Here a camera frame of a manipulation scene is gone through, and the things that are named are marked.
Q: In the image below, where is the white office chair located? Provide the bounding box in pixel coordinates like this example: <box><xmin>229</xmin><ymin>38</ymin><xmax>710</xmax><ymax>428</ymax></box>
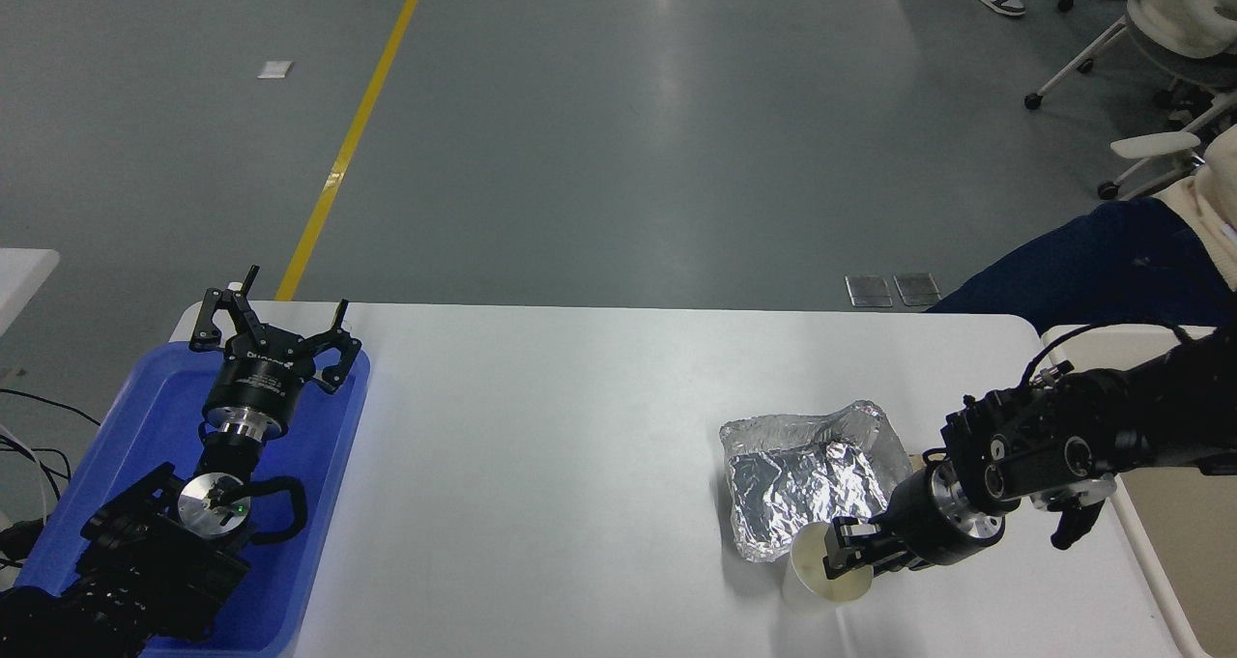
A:
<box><xmin>1024</xmin><ymin>0</ymin><xmax>1237</xmax><ymax>200</ymax></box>

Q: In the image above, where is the white side table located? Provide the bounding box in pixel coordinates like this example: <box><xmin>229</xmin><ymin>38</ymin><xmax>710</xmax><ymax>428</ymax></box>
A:
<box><xmin>0</xmin><ymin>248</ymin><xmax>61</xmax><ymax>335</ymax></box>

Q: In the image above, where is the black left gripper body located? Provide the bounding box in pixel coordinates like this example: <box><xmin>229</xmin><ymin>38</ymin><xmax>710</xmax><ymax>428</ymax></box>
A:
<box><xmin>203</xmin><ymin>335</ymin><xmax>318</xmax><ymax>427</ymax></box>

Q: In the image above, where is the white cable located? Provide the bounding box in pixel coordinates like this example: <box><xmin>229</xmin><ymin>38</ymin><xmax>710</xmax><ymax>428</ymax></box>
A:
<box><xmin>0</xmin><ymin>424</ymin><xmax>57</xmax><ymax>524</ymax></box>

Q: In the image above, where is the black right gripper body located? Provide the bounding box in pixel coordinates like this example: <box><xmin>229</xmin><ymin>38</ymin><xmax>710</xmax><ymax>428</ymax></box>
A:
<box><xmin>873</xmin><ymin>467</ymin><xmax>967</xmax><ymax>569</ymax></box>

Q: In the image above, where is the white paper cup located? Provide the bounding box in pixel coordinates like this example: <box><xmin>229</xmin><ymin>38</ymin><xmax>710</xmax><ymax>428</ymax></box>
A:
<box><xmin>783</xmin><ymin>521</ymin><xmax>874</xmax><ymax>609</ymax></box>

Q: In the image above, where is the crumpled foil tray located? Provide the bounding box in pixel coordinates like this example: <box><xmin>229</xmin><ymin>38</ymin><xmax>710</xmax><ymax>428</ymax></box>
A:
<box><xmin>719</xmin><ymin>400</ymin><xmax>914</xmax><ymax>563</ymax></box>

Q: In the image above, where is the metal floor plate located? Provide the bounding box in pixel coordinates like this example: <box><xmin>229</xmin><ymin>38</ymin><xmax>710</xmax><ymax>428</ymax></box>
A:
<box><xmin>846</xmin><ymin>274</ymin><xmax>894</xmax><ymax>308</ymax></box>
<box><xmin>894</xmin><ymin>272</ymin><xmax>941</xmax><ymax>307</ymax></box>

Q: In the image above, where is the large pale bin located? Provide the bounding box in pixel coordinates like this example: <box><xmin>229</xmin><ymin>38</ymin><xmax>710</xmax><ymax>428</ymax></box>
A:
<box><xmin>1042</xmin><ymin>325</ymin><xmax>1237</xmax><ymax>658</ymax></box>

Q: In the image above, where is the blue plastic tray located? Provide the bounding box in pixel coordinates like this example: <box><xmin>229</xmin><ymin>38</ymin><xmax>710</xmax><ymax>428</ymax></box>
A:
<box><xmin>14</xmin><ymin>341</ymin><xmax>372</xmax><ymax>657</ymax></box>

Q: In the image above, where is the black cable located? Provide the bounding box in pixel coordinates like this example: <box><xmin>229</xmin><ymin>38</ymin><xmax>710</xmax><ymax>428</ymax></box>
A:
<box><xmin>0</xmin><ymin>387</ymin><xmax>102</xmax><ymax>427</ymax></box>

